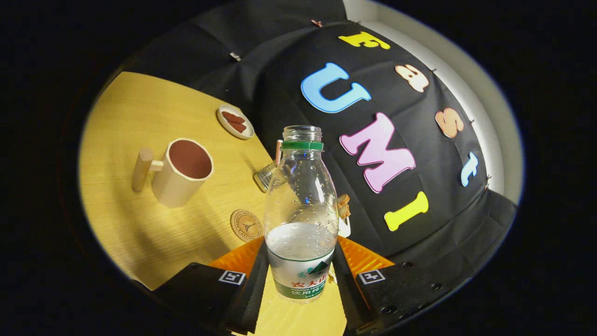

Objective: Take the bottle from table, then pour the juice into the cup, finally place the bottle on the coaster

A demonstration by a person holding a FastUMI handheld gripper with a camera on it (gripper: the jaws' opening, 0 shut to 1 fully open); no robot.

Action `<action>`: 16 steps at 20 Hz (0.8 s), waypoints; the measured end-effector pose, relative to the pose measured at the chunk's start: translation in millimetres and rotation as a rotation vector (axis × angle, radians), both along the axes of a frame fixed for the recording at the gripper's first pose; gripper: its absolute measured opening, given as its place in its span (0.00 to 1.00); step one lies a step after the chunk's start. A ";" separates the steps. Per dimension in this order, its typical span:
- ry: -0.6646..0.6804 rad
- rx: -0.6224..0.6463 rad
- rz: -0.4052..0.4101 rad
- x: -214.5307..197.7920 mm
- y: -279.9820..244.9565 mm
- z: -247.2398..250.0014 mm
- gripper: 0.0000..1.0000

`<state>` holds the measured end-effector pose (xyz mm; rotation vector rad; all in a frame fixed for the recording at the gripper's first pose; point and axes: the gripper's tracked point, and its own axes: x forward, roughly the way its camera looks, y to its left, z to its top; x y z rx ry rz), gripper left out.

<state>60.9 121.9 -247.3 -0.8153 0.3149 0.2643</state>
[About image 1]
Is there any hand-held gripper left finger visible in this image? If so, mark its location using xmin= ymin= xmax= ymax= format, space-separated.
xmin=152 ymin=236 xmax=270 ymax=336

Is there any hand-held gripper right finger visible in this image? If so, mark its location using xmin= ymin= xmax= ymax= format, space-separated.
xmin=332 ymin=236 xmax=455 ymax=335

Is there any clear plastic juice bottle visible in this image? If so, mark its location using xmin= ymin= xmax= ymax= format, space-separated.
xmin=264 ymin=125 xmax=340 ymax=304

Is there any round wooden coaster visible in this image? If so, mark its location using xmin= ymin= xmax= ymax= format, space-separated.
xmin=230 ymin=209 xmax=264 ymax=242

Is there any cream cup with wooden handle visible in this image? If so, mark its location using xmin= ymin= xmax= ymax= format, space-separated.
xmin=132 ymin=138 xmax=215 ymax=208

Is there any ribbed drinking glass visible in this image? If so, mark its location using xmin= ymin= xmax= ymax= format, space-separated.
xmin=254 ymin=161 xmax=280 ymax=193

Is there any small white plate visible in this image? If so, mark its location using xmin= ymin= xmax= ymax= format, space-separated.
xmin=217 ymin=105 xmax=255 ymax=140

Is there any wooden table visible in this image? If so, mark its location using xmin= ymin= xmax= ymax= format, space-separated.
xmin=78 ymin=71 xmax=348 ymax=336

